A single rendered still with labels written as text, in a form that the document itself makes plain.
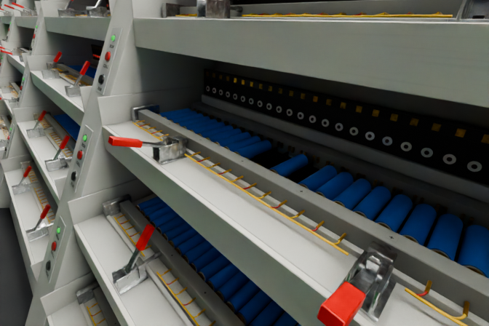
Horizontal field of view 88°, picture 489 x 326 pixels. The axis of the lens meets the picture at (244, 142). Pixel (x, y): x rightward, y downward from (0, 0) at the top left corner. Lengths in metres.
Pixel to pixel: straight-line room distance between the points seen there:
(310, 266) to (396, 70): 0.16
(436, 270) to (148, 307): 0.33
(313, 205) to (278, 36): 0.16
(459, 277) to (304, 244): 0.10
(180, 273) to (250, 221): 0.19
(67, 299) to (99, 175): 0.26
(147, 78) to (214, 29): 0.23
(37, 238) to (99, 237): 0.36
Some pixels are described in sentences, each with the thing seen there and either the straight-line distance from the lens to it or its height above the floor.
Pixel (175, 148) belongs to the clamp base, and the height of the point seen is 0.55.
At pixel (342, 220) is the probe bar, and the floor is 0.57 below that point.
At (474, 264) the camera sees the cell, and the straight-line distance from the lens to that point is 0.26.
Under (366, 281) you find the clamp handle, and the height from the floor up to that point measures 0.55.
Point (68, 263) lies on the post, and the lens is 0.63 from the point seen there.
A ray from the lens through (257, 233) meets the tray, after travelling 0.24.
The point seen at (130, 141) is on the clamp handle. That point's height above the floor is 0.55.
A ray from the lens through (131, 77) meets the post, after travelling 0.51.
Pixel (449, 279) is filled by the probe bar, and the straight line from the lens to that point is 0.23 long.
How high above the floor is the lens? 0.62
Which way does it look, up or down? 6 degrees down
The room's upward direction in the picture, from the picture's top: 19 degrees clockwise
